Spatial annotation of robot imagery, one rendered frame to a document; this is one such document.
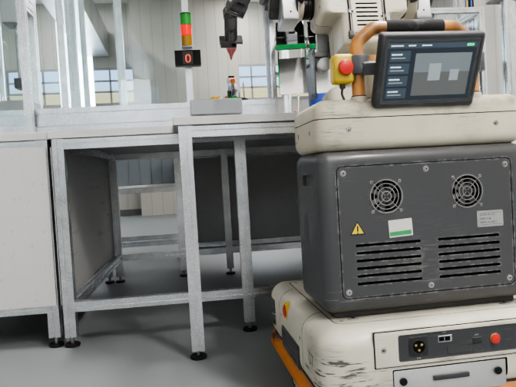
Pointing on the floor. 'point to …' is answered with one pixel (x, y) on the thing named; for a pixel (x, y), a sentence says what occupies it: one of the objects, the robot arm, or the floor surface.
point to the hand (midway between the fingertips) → (230, 57)
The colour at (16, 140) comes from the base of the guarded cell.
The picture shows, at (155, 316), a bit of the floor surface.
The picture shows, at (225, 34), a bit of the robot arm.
